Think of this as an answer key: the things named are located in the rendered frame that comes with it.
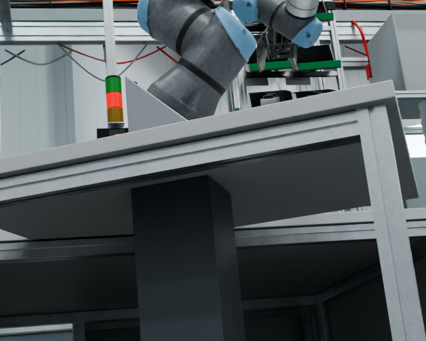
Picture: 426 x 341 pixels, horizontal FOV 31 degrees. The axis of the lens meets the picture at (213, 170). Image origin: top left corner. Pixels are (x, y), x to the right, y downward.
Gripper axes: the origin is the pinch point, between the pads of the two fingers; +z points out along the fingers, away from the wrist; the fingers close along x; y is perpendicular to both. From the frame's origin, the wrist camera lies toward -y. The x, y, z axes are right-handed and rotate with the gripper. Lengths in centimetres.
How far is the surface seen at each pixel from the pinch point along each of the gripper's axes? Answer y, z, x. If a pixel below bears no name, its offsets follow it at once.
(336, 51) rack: -24.7, 17.1, 23.3
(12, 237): 51, 2, -71
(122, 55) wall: -775, 623, -112
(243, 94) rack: -9.6, 18.4, -8.6
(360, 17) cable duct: -129, 86, 61
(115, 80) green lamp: -17, 14, -47
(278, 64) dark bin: -8.9, 7.1, 2.0
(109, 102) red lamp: -10, 17, -50
